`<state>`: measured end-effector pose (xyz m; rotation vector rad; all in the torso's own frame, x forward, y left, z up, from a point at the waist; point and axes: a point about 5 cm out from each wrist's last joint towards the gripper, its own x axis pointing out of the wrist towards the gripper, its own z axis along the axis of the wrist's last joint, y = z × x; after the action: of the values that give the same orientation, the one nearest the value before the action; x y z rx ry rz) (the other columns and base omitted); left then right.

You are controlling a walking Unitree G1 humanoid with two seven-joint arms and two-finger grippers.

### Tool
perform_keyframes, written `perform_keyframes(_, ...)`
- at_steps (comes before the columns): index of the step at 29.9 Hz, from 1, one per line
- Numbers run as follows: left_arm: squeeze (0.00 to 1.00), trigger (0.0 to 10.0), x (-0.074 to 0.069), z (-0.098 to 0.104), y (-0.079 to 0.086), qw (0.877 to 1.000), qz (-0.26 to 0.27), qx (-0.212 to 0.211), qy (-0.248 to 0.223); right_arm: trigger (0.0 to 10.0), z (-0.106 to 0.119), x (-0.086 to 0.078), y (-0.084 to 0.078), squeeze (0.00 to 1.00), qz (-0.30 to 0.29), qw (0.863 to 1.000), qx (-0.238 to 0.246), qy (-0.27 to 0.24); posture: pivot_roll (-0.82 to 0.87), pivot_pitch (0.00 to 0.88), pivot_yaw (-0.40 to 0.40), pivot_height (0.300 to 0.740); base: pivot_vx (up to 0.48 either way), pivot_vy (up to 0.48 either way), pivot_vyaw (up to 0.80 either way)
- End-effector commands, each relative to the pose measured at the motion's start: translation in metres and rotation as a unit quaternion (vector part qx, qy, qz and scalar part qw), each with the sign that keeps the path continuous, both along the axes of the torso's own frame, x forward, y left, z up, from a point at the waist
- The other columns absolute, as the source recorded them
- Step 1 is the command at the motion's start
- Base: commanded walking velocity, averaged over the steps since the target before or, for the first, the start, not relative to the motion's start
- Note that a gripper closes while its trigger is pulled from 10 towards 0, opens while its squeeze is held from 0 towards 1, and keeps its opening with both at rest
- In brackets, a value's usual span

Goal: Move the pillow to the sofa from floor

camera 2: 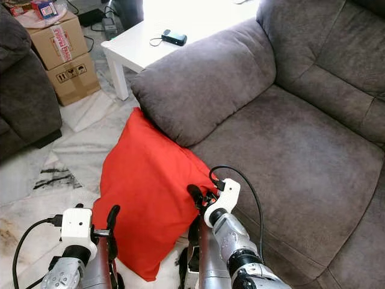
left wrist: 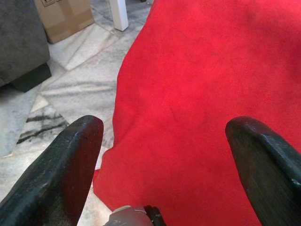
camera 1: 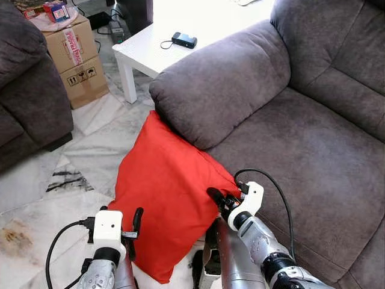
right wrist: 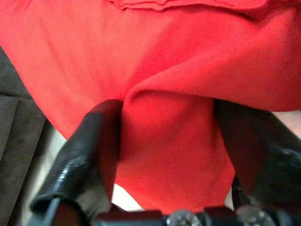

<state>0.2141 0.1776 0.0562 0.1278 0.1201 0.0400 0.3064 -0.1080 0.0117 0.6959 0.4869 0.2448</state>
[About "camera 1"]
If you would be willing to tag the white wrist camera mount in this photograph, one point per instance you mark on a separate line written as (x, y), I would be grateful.
(251, 198)
(108, 227)

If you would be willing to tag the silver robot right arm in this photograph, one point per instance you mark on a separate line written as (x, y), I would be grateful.
(261, 241)

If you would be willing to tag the clear pinkish plastic bag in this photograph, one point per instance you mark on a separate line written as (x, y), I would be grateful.
(39, 24)

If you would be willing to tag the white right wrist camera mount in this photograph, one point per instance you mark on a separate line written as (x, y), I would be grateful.
(251, 198)

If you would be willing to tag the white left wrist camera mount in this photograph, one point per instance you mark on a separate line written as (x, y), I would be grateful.
(108, 227)

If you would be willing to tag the small red blue box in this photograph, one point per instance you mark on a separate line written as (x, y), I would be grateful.
(56, 11)

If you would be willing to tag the cardboard box with black symbols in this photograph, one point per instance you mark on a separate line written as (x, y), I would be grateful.
(87, 84)

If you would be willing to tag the cardboard box with red tape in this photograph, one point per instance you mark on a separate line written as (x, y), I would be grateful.
(69, 48)

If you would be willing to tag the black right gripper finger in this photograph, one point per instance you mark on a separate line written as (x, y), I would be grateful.
(216, 195)

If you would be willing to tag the grey fabric armchair sofa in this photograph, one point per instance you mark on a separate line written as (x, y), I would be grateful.
(33, 102)

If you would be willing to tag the dark upright box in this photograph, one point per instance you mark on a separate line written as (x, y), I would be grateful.
(135, 15)

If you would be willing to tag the small black device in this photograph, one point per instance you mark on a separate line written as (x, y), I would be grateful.
(184, 40)

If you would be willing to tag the white side table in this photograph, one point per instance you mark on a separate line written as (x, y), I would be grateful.
(210, 18)

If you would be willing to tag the red square pillow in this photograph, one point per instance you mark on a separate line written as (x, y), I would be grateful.
(162, 192)

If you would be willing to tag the grey fabric two-seat sofa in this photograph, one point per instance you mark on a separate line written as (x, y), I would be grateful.
(289, 150)

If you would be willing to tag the small yellow red packet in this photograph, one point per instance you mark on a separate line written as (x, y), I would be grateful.
(27, 7)

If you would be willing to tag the black power adapter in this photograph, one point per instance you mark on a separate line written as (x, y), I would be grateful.
(99, 21)

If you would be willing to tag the grey power strip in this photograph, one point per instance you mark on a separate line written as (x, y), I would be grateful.
(117, 31)

